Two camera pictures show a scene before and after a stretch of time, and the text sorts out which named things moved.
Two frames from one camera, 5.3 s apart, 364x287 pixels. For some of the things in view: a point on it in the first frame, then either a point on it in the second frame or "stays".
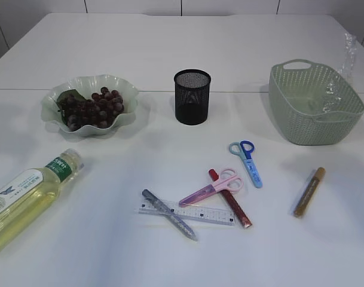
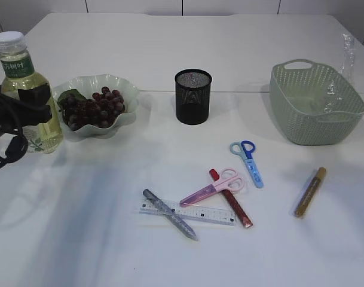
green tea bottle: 15,208 → 18,72
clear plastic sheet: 336,89 stays
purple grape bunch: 98,110 stays
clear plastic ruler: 190,213 stays
